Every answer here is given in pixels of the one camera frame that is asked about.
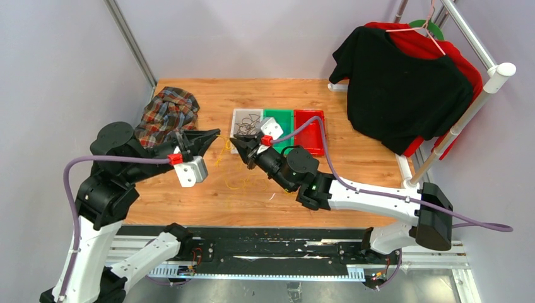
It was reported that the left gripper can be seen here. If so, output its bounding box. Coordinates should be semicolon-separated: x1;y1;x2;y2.
124;128;221;182

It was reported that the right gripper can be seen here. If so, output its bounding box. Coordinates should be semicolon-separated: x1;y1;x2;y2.
231;134;294;193

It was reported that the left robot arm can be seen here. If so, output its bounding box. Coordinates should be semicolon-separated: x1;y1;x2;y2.
40;122;221;302

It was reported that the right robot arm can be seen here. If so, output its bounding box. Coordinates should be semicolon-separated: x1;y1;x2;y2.
230;136;452;263

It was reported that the white plastic bin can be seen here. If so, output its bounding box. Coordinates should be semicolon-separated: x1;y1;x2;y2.
230;109;264;138

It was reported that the plaid flannel shirt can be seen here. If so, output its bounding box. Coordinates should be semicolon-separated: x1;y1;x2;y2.
134;86;200;148

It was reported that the green plastic bin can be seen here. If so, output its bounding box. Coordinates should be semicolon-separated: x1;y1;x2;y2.
263;109;294;152

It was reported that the red plastic bin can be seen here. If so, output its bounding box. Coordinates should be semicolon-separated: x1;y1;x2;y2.
294;109;324;156

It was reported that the black t-shirt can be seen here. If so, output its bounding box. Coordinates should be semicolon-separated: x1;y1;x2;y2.
329;26;475;155

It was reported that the red t-shirt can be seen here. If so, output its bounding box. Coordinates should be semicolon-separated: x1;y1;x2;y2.
365;21;483;157

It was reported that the pink clothes hanger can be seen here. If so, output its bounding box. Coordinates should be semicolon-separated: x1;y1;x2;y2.
388;0;446;56

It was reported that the green clothes hanger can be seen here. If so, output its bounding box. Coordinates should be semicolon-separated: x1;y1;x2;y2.
408;20;445;41

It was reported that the white clothes rack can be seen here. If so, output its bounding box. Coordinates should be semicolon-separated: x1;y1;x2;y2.
327;0;517;189

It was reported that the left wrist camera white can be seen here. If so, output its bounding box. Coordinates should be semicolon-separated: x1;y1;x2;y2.
173;156;208;187

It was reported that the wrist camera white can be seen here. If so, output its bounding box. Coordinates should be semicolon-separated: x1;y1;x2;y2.
257;117;284;146
173;156;208;187

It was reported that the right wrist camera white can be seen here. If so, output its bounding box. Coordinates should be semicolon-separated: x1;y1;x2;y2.
257;117;284;146

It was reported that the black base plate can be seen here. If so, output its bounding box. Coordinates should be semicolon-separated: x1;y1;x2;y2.
152;226;403;277

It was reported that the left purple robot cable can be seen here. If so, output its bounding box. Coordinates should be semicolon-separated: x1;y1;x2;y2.
56;152;193;303

